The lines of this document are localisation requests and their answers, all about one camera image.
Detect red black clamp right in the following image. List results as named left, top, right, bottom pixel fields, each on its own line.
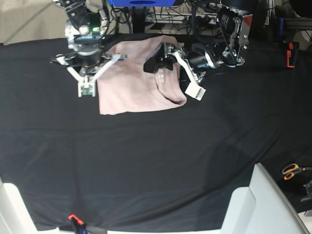
left=286, top=41, right=300, bottom=68

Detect white chair left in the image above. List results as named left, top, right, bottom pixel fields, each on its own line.
left=0, top=180, right=38, bottom=234

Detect black stand pole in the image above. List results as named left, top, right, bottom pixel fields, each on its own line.
left=131, top=7, right=147, bottom=33

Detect red black clamp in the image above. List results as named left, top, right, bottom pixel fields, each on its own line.
left=68, top=214, right=88, bottom=234
left=286, top=41, right=300, bottom=68

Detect white chair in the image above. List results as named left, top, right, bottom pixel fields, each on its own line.
left=220, top=163, right=309, bottom=234
left=0, top=180, right=38, bottom=234

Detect pink T-shirt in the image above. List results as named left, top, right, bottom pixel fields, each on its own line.
left=97, top=36, right=187, bottom=115

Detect red black clamp bottom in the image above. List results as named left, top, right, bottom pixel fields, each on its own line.
left=68, top=214, right=88, bottom=234

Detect orange handled scissors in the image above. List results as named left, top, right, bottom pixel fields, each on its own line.
left=282, top=163, right=312, bottom=180

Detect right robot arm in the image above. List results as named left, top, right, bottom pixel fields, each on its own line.
left=50, top=0, right=127, bottom=97

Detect blue box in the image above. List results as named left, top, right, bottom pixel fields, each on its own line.
left=108, top=0, right=175, bottom=7

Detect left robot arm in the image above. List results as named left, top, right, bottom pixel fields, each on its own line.
left=143, top=0, right=253, bottom=101

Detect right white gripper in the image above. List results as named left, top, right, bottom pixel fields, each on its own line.
left=50, top=45, right=127, bottom=97

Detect white chair right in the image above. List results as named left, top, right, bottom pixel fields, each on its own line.
left=220, top=163, right=309, bottom=234

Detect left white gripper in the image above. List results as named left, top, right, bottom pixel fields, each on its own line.
left=143, top=43, right=217, bottom=100

